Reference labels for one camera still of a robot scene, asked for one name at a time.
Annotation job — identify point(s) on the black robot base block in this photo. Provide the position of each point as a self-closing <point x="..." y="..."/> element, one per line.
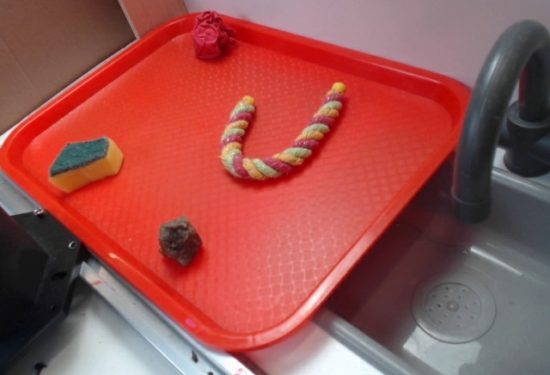
<point x="39" y="261"/>

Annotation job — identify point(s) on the round sink drain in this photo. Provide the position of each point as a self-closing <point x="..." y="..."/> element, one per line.
<point x="454" y="311"/>

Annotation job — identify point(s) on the grey plastic sink basin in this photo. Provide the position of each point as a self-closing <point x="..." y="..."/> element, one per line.
<point x="508" y="253"/>

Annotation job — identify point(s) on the red plastic tray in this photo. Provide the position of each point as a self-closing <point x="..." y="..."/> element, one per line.
<point x="273" y="251"/>

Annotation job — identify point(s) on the brown cardboard panel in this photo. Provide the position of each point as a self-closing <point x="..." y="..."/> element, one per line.
<point x="46" y="45"/>

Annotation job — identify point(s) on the yellow green sponge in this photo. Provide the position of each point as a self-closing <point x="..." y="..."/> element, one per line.
<point x="81" y="163"/>

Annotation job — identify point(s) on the silver metal rail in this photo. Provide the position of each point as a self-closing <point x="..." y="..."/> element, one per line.
<point x="110" y="329"/>

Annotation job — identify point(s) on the grey curved faucet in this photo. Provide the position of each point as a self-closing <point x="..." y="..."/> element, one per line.
<point x="509" y="108"/>

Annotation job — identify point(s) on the brown rock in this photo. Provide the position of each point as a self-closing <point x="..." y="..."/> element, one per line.
<point x="179" y="241"/>

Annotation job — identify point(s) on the crumpled red cloth ball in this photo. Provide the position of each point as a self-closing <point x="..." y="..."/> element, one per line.
<point x="211" y="36"/>

